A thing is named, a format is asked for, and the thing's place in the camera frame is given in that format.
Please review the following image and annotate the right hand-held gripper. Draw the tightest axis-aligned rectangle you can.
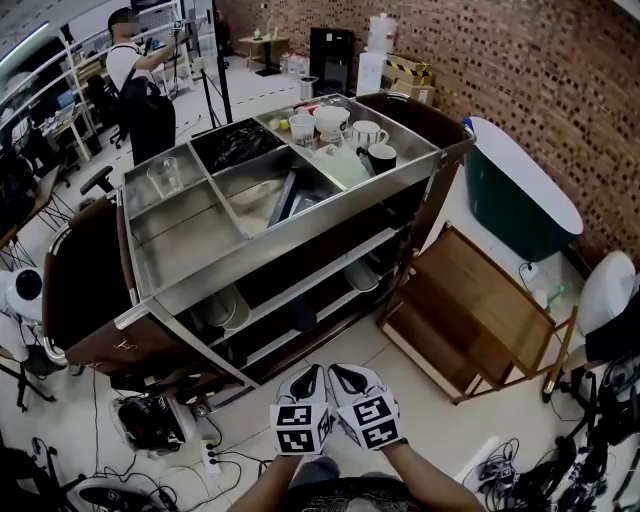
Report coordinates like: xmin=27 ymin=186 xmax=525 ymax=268
xmin=327 ymin=363 xmax=407 ymax=451

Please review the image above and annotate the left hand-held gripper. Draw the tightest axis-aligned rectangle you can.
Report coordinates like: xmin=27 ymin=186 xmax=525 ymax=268
xmin=269 ymin=363 xmax=335 ymax=457

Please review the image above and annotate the wooden surface stand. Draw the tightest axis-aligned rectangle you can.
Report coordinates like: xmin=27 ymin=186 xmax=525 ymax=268
xmin=375 ymin=222 xmax=579 ymax=405

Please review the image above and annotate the person's right forearm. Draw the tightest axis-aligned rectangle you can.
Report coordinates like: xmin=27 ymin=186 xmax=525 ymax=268
xmin=380 ymin=440 xmax=489 ymax=512

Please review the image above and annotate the person's left forearm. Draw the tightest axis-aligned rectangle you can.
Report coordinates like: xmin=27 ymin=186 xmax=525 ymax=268
xmin=234 ymin=451 xmax=324 ymax=512

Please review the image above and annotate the person's torso in dark clothing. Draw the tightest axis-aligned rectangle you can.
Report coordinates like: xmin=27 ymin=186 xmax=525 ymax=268
xmin=284 ymin=457 xmax=431 ymax=512

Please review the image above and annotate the white power strip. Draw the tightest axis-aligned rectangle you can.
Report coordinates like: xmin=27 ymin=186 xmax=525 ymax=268
xmin=199 ymin=438 xmax=224 ymax=476

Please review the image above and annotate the clear plastic bottle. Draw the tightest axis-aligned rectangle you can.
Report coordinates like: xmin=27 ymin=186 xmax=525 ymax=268
xmin=529 ymin=269 xmax=569 ymax=309

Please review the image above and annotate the steel service cart with shelves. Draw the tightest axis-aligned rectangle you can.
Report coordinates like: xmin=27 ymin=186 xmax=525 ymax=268
xmin=42 ymin=91 xmax=476 ymax=401

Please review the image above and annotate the black flat box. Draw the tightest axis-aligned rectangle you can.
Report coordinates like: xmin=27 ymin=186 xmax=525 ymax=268
xmin=266 ymin=169 xmax=329 ymax=229

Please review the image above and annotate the dark garment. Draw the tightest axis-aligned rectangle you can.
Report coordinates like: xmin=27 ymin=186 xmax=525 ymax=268
xmin=584 ymin=319 xmax=640 ymax=364

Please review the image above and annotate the green tub with white rim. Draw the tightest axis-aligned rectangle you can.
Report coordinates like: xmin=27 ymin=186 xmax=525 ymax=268
xmin=462 ymin=116 xmax=585 ymax=264

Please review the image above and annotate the black mug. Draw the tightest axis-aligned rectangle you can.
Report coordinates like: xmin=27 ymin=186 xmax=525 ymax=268
xmin=355 ymin=143 xmax=399 ymax=177

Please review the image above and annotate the white chair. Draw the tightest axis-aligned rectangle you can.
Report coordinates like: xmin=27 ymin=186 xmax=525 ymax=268
xmin=562 ymin=249 xmax=639 ymax=361

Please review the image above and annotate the striped white mug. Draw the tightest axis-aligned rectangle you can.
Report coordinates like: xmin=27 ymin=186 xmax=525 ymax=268
xmin=351 ymin=120 xmax=390 ymax=151

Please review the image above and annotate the clear measuring cup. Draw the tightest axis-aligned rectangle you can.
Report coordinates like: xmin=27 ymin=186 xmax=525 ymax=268
xmin=146 ymin=156 xmax=182 ymax=199

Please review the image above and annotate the black plastic bag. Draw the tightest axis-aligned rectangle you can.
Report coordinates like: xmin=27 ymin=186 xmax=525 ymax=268
xmin=192 ymin=119 xmax=284 ymax=174

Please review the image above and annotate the white paper cup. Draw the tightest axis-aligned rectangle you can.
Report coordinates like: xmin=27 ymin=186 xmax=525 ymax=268
xmin=288 ymin=113 xmax=317 ymax=150

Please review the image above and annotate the white ceramic bowl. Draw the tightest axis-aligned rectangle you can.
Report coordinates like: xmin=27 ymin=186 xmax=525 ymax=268
xmin=312 ymin=105 xmax=351 ymax=144

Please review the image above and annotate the white robot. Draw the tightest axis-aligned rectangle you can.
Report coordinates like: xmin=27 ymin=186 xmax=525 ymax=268
xmin=0 ymin=267 xmax=46 ymax=361

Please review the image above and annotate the black office chair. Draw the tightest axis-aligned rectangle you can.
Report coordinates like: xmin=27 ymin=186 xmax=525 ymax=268
xmin=79 ymin=164 xmax=116 ymax=197

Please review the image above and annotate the plain cardboard box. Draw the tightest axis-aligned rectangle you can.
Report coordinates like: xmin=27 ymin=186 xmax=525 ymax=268
xmin=382 ymin=74 xmax=436 ymax=107

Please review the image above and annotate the cardboard box with striped tape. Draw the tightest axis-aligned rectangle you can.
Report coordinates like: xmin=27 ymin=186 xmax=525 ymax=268
xmin=384 ymin=53 xmax=434 ymax=86

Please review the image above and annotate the black water dispenser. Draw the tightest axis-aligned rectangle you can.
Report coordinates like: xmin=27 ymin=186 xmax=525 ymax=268
xmin=308 ymin=27 xmax=356 ymax=99

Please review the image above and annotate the black tripod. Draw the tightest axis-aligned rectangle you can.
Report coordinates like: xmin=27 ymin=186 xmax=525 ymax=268
xmin=192 ymin=0 xmax=236 ymax=136

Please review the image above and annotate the pack of clear bottles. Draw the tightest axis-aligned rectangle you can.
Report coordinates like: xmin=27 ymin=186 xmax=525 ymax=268
xmin=279 ymin=49 xmax=311 ymax=79

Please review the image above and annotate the white water dispenser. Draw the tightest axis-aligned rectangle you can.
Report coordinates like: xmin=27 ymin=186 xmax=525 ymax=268
xmin=355 ymin=13 xmax=399 ymax=97

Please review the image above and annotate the small wooden table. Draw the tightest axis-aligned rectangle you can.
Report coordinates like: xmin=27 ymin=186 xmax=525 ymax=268
xmin=237 ymin=35 xmax=291 ymax=76

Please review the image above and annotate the white shelving rack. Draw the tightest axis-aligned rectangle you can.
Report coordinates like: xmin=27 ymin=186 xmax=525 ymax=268
xmin=0 ymin=29 xmax=109 ymax=161

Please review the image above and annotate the pile of black cables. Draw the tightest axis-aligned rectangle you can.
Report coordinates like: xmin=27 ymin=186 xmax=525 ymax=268
xmin=464 ymin=434 xmax=640 ymax=512

